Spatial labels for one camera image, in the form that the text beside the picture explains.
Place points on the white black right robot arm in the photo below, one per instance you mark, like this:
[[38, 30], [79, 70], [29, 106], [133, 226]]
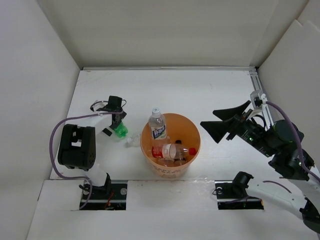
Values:
[[282, 141]]

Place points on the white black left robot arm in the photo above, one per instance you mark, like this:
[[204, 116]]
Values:
[[77, 148]]

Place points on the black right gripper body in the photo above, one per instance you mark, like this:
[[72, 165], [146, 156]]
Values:
[[251, 133]]

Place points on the side aluminium rail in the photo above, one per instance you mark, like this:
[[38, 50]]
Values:
[[266, 114]]

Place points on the clear bottle red label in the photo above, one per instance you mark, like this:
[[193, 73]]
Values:
[[169, 151]]

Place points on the clear bottle black cap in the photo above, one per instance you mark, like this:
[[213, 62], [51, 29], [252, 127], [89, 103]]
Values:
[[181, 157]]

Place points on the green plastic soda bottle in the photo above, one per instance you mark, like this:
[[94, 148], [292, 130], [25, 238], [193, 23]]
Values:
[[121, 130]]

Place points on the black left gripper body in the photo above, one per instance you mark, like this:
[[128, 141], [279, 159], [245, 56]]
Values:
[[121, 116]]

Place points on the clear crushed unlabelled bottle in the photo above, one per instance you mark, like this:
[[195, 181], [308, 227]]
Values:
[[133, 141]]

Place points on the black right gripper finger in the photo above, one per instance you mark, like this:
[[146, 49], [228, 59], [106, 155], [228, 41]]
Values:
[[218, 129], [226, 114]]

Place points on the orange plastic bin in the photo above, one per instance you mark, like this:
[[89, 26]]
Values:
[[180, 130]]

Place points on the clear bottle blue yellow label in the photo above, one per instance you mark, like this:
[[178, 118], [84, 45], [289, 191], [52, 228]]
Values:
[[157, 125]]

